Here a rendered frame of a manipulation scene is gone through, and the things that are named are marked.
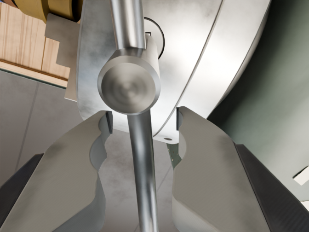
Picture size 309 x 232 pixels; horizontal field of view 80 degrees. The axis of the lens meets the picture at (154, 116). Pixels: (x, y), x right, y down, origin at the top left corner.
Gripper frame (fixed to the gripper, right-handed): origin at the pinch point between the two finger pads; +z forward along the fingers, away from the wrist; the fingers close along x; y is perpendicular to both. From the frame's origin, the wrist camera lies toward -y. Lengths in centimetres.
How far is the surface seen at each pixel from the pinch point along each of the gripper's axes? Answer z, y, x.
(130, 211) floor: 98, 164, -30
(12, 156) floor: 104, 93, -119
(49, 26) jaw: 16.7, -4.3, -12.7
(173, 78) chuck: 4.1, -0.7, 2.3
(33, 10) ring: 16.6, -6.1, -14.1
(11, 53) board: 36.2, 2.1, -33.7
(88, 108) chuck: 6.2, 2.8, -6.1
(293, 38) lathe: 5.9, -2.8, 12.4
